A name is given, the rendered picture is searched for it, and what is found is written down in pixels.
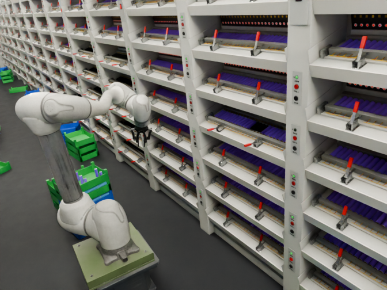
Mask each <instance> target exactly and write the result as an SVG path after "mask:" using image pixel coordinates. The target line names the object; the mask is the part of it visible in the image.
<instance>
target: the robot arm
mask: <svg viewBox="0 0 387 290"><path fill-rule="evenodd" d="M111 103H114V104H116V105H119V106H123V107H125V108H126V109H127V110H128V111H129V112H130V113H131V114H132V115H133V117H134V124H135V127H134V128H133V127H131V132H132V138H133V140H136V143H138V147H139V134H140V133H143V135H144V147H145V143H147V140H150V135H151V132H152V128H148V126H147V125H148V124H149V116H150V112H151V105H150V100H149V98H148V97H147V96H146V95H144V94H138V95H136V94H135V93H134V91H132V90H131V89H130V88H129V87H127V86H126V85H124V84H122V83H119V82H114V83H112V84H111V85H110V86H109V88H108V90H107V91H105V92H104V93H103V95H102V96H101V99H100V101H99V102H98V101H93V100H90V99H88V98H84V97H79V96H70V95H67V94H60V93H50V92H37V93H31V94H28V95H26V96H24V97H22V98H20V99H19V100H18V101H17V103H16V105H15V111H16V115H17V116H18V118H19V119H20V120H21V121H23V122H24V123H25V124H26V125H27V126H28V128H29V129H30V130H31V131H32V132H33V133H34V134H35V135H37V137H38V138H39V141H40V144H41V146H42V149H43V151H44V154H45V157H46V159H47V162H48V164H49V166H50V169H51V171H52V175H53V176H54V179H55V182H56V184H57V187H58V189H59V192H60V195H61V197H62V201H61V202H60V205H59V207H60V208H59V210H58V213H57V220H58V223H59V224H60V226H61V227H62V228H63V229H65V230H66V231H68V232H72V233H74V234H78V235H84V236H91V237H92V238H94V239H95V240H97V241H99V242H100V243H99V244H97V245H96V248H97V250H99V251H100V253H101V255H102V257H103V259H104V264H105V266H108V265H110V264H112V263H113V262H115V261H118V260H122V261H123V262H127V261H128V258H127V256H129V255H131V254H134V253H138V252H139V251H140V249H139V247H138V246H137V245H136V244H135V243H134V241H133V240H132V239H131V235H130V227H129V224H128V220H127V216H126V213H125V211H124V209H123V207H122V206H121V205H120V204H119V203H118V202H117V201H115V200H111V199H106V200H103V201H100V202H98V203H97V204H95V203H94V202H93V200H92V199H91V198H90V196H89V195H88V194H87V193H85V192H83V191H82V189H81V186H80V184H79V181H78V178H77V175H76V173H75V170H74V167H73V164H72V161H71V159H70V156H69V153H68V150H67V147H66V145H65V141H64V139H63V136H62V133H61V131H60V127H61V123H65V122H69V121H80V120H86V119H89V118H91V117H96V116H100V115H103V114H105V113H107V111H109V109H110V107H111ZM135 130H136V131H137V134H136V136H135V134H134V131H135ZM147 130H149V134H148V137H147V136H146V131H147Z"/></svg>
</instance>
